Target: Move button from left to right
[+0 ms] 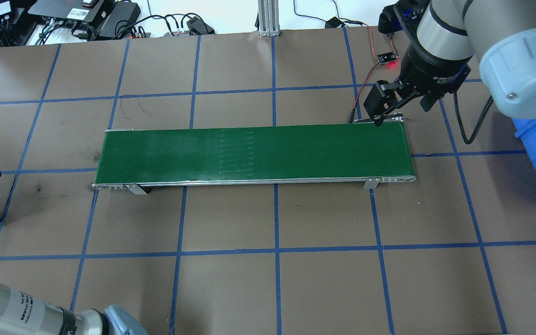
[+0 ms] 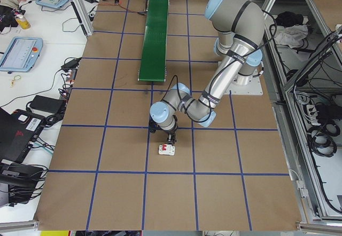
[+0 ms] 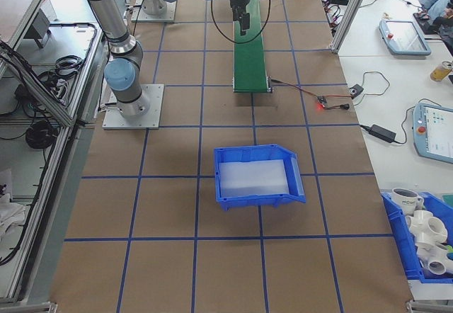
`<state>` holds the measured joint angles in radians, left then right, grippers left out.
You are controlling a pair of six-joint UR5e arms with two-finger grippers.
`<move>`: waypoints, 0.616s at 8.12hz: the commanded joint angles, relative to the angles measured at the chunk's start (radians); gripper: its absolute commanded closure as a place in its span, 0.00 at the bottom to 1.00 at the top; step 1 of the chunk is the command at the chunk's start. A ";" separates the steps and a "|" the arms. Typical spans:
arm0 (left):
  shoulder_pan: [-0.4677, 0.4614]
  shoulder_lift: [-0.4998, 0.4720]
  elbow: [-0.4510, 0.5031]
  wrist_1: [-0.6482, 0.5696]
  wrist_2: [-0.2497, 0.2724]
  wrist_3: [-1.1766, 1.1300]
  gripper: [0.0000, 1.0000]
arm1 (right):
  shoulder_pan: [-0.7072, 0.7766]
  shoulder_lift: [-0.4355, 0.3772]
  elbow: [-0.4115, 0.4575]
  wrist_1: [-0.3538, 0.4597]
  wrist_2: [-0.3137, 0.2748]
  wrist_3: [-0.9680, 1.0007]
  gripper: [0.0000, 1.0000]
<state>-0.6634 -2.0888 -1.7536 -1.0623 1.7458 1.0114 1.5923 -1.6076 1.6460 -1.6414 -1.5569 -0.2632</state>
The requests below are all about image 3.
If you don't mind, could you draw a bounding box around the white mug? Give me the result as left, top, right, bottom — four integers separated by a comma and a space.
391, 187, 425, 212

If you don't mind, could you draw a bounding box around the black cable bundle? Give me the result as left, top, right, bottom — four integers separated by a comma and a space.
24, 120, 60, 152

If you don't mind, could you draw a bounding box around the yellow drink can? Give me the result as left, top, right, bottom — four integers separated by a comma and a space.
430, 60, 453, 83

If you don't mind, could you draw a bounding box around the cable hub with plugs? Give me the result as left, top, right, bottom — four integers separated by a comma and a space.
326, 3, 343, 28

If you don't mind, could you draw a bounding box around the v-shaped metal bar frame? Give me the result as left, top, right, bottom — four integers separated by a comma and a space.
0, 0, 109, 305

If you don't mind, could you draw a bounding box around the large blue storage bin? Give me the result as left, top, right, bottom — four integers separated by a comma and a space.
381, 191, 453, 285

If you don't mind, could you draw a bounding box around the green belt conveyor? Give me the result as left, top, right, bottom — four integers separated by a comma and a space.
231, 0, 274, 95

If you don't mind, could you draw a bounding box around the blue open-front plastic bin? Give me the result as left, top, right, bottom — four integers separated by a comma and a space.
213, 143, 307, 212

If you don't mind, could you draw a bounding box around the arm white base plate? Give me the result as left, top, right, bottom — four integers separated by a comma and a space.
102, 84, 166, 130
131, 0, 177, 23

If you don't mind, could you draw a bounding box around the thin black cable coil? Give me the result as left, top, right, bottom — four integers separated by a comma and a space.
53, 54, 88, 79

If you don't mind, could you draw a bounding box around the red black motor cable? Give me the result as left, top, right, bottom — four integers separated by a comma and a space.
270, 78, 319, 100

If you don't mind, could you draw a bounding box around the grey metal box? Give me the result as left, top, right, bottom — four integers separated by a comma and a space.
23, 8, 55, 49

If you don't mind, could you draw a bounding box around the white cloth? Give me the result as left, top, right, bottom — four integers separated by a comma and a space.
0, 169, 28, 245

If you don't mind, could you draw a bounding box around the black electronics box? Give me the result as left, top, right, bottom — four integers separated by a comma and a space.
420, 15, 447, 38

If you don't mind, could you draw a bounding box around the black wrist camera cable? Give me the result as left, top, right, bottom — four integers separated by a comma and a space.
210, 0, 272, 44

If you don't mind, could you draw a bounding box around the black power adapter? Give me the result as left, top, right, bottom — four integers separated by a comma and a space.
369, 124, 398, 143

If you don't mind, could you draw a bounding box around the aluminium corner bar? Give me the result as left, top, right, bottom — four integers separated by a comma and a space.
0, 300, 58, 313
406, 298, 453, 313

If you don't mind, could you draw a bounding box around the aluminium profile post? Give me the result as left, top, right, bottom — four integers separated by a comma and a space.
330, 0, 374, 55

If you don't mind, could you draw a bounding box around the blue grey teach pendant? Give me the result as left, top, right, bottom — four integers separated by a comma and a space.
409, 101, 453, 160
378, 18, 432, 57

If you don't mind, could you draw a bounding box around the white pvc pipe fitting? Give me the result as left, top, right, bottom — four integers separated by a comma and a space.
404, 209, 451, 254
415, 244, 453, 277

